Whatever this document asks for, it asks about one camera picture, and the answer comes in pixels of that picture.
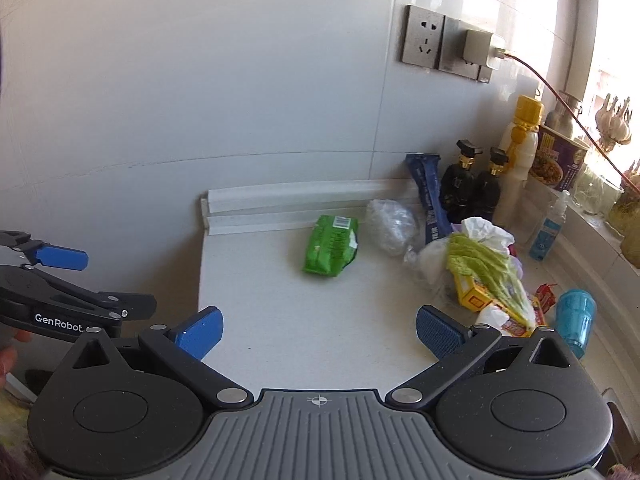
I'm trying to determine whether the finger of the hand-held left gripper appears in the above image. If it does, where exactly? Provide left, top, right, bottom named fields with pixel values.
left=0, top=265, right=157, bottom=321
left=0, top=231, right=90, bottom=271

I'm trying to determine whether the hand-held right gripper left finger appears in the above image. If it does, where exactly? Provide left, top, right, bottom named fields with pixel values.
left=60, top=306, right=254, bottom=409

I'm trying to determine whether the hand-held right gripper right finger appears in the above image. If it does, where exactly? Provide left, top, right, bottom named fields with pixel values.
left=385, top=304, right=583, bottom=409

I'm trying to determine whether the large napa cabbage leaf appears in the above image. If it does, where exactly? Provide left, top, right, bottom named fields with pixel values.
left=446, top=234, right=536, bottom=328

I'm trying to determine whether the small red torn wrapper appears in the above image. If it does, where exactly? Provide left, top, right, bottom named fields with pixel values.
left=535, top=282, right=557, bottom=311

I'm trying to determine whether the person's left hand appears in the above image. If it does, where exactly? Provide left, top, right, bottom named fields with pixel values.
left=0, top=330, right=34, bottom=391

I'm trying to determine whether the yellow cardboard box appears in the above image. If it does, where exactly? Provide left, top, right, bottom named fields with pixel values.
left=454, top=277, right=501, bottom=313

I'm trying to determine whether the white translucent plastic bag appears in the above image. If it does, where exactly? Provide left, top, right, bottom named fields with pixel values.
left=405, top=237, right=457, bottom=301

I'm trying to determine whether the white crumpled tissue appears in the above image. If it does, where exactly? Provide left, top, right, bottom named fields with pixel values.
left=461, top=216, right=516, bottom=252

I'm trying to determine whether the clear crumpled plastic bag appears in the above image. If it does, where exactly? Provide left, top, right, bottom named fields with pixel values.
left=365, top=199, right=421, bottom=258

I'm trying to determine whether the blue plastic cup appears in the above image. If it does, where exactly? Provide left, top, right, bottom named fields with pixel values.
left=555, top=289, right=597, bottom=358

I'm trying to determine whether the green snack packet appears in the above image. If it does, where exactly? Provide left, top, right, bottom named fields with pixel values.
left=302, top=214, right=360, bottom=277

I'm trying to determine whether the clear spray bottle blue label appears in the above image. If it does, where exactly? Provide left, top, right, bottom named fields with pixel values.
left=529, top=190, right=571, bottom=262

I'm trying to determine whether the blue snack packet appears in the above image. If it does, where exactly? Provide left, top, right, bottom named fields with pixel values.
left=405, top=152, right=453, bottom=246

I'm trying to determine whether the dark bottle with black cap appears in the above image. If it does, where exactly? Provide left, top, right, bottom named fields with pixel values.
left=472, top=147, right=510, bottom=223
left=439, top=139, right=483, bottom=223

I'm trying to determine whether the white counter backsplash trim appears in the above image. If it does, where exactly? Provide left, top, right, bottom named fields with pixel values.
left=201, top=177, right=421, bottom=236

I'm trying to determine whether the white bottle with yellow cap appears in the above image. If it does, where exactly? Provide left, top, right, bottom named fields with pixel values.
left=492, top=95, right=545, bottom=226

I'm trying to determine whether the clear glass jar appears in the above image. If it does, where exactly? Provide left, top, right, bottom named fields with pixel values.
left=572, top=162, right=623, bottom=216

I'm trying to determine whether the purple instant noodle cup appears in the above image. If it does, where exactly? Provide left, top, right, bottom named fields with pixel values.
left=529, top=124, right=591, bottom=192

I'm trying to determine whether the bunch of garlic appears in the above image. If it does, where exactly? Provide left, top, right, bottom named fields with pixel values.
left=594, top=94, right=633, bottom=151

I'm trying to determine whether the red charging cable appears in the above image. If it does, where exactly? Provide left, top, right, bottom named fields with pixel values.
left=504, top=50, right=640, bottom=191

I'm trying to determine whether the grey wall socket with charger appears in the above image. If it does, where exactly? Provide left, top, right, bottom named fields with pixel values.
left=437, top=16, right=493, bottom=83

